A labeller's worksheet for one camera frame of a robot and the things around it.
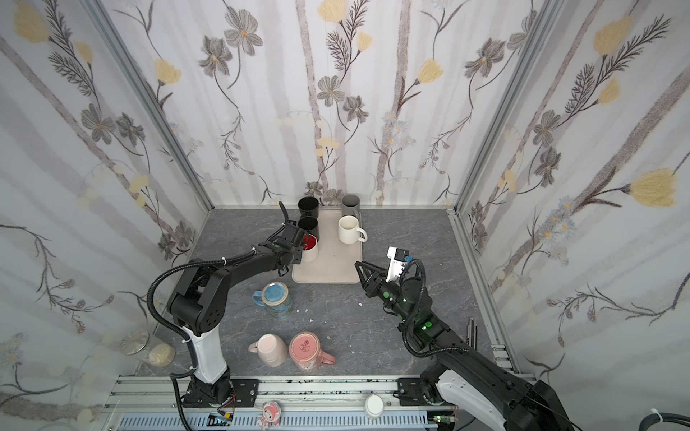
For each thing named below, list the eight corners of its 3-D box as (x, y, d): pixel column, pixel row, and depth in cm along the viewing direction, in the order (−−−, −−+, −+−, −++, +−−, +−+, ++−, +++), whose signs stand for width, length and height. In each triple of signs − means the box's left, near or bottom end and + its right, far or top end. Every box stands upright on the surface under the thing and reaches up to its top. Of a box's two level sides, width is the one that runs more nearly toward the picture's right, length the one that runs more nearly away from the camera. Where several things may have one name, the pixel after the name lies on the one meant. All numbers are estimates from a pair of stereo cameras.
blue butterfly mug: (256, 318, 90) (246, 303, 81) (261, 298, 95) (252, 282, 85) (290, 318, 90) (284, 303, 81) (293, 298, 95) (288, 282, 86)
